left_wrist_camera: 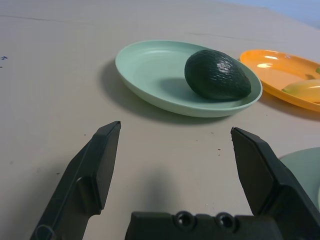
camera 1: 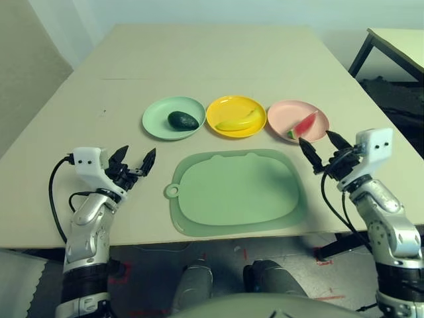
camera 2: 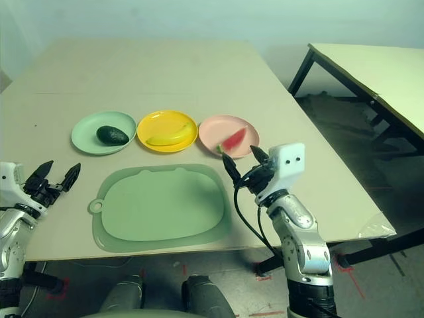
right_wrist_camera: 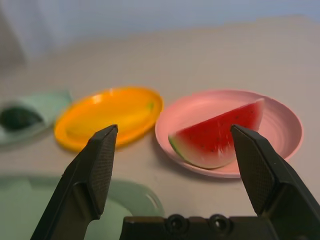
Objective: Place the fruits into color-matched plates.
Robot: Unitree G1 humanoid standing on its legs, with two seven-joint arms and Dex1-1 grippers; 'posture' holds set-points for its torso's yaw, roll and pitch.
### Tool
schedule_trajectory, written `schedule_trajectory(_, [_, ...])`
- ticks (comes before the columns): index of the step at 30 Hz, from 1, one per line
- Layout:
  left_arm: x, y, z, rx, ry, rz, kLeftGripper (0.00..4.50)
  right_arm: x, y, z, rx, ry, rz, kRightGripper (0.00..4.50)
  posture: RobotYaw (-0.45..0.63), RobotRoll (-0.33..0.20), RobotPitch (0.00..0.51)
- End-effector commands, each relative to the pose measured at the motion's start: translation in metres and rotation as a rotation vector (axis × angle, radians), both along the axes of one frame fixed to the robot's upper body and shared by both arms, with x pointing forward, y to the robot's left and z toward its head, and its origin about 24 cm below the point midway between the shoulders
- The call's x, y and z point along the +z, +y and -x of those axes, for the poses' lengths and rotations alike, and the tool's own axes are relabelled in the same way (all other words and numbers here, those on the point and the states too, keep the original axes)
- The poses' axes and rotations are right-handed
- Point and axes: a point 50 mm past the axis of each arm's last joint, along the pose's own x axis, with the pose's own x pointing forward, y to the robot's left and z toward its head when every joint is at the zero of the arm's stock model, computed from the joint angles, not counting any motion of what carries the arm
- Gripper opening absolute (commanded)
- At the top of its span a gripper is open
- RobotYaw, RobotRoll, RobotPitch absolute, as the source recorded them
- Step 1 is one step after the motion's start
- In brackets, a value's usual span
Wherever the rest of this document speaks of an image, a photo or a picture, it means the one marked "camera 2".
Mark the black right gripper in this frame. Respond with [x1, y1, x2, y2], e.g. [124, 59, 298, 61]
[221, 144, 276, 197]

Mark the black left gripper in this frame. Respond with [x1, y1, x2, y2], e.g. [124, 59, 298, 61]
[23, 160, 82, 210]

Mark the red watermelon slice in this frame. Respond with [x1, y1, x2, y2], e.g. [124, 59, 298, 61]
[215, 127, 248, 155]

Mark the dark green avocado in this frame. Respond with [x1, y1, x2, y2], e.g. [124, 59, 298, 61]
[96, 125, 130, 146]

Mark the yellow banana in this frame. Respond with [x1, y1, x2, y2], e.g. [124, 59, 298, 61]
[146, 121, 196, 146]

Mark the pink plate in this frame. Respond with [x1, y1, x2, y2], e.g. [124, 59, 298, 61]
[197, 115, 260, 159]

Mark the mint green plate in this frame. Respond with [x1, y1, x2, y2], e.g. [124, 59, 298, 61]
[70, 111, 138, 156]

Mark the yellow plate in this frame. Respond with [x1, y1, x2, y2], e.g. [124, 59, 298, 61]
[136, 109, 199, 154]

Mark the green cutting board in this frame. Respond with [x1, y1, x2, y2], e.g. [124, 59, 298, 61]
[87, 163, 233, 253]

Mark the black table foot bar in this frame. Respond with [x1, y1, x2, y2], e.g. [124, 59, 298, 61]
[337, 235, 424, 271]
[23, 264, 68, 293]

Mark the grey robot right leg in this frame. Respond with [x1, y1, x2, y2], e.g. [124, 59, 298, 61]
[182, 275, 237, 318]

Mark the clear plastic film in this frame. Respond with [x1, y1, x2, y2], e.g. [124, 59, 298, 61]
[357, 214, 398, 240]

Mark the grey robot torso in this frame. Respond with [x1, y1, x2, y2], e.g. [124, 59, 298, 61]
[79, 307, 186, 318]

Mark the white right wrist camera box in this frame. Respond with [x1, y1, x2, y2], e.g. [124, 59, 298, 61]
[261, 142, 305, 197]

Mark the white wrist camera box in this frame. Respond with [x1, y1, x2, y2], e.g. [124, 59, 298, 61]
[261, 142, 305, 197]
[0, 161, 26, 200]

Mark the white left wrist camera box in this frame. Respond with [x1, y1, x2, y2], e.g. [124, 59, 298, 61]
[0, 161, 26, 200]

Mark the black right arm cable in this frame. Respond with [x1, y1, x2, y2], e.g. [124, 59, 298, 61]
[233, 177, 283, 260]

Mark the side table with black frame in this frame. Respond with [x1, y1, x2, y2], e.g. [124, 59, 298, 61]
[287, 42, 424, 157]

